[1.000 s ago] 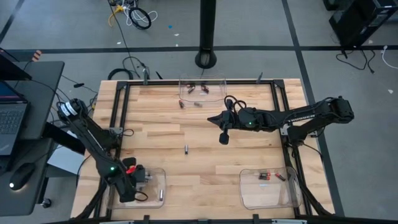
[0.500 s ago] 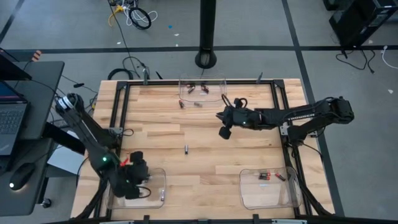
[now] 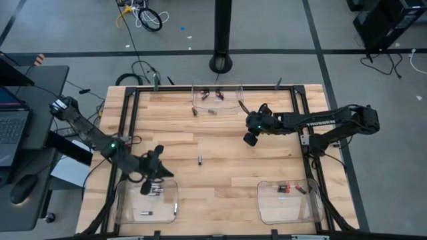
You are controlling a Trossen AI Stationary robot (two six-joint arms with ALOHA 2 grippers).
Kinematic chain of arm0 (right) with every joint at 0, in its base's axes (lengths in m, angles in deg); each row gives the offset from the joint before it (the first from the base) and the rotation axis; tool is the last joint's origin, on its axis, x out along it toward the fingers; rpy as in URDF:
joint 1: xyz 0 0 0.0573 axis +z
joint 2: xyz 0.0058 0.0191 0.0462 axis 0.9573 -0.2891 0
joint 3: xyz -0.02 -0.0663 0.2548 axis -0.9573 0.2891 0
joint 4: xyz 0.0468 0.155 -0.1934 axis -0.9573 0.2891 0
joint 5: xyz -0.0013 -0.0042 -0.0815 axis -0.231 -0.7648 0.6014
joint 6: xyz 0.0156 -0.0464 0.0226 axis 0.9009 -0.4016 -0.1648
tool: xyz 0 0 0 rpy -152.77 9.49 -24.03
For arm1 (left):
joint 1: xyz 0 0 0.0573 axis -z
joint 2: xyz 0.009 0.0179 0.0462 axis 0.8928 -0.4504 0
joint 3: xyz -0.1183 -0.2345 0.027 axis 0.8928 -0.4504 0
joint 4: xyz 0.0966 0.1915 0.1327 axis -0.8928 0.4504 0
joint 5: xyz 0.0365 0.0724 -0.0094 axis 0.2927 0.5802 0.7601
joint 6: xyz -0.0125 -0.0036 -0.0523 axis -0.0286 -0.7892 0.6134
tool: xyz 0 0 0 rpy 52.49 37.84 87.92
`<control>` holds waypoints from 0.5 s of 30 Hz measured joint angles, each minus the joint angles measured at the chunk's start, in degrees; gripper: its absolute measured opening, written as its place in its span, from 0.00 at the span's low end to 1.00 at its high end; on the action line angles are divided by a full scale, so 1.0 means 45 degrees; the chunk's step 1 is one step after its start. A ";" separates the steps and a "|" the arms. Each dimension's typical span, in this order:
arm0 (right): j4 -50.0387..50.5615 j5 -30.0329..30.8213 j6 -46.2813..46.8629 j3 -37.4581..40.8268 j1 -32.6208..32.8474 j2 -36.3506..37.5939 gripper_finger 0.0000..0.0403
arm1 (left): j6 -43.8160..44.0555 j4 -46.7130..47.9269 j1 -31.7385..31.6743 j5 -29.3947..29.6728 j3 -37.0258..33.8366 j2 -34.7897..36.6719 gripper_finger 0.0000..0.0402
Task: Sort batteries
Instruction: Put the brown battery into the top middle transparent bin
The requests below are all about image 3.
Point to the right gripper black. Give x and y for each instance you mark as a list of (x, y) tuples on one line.
[(260, 121)]

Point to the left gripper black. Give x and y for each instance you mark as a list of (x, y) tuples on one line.
[(151, 166)]

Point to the clear plastic bin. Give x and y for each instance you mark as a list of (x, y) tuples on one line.
[(133, 203), (230, 106), (287, 210)]

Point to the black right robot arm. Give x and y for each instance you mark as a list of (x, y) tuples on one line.
[(320, 121)]

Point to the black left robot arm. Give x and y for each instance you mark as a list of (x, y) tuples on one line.
[(83, 128)]

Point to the white plastic strip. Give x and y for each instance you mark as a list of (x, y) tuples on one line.
[(310, 237), (126, 238)]

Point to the grey metal clamp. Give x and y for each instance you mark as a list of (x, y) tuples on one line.
[(155, 82)]

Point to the grey flat sheet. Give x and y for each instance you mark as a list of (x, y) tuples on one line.
[(70, 175)]

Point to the black controller box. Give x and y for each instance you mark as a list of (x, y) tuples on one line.
[(71, 151)]

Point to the black desk caster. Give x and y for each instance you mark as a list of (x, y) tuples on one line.
[(50, 218)]

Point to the black computer mouse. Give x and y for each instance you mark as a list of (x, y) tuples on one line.
[(23, 186)]

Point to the black side desk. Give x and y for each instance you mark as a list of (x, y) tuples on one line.
[(43, 86)]

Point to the dark grey laptop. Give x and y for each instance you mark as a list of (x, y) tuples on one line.
[(11, 130)]

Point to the black computer tower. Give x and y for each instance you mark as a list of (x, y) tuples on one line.
[(383, 23)]

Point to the orange black striped strip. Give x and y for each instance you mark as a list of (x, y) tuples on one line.
[(39, 59)]

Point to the black monitor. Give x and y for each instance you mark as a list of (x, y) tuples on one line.
[(13, 75)]

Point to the silver mounting bracket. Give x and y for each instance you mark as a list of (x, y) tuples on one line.
[(304, 139)]

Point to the black round post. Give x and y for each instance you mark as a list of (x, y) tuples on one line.
[(223, 26)]

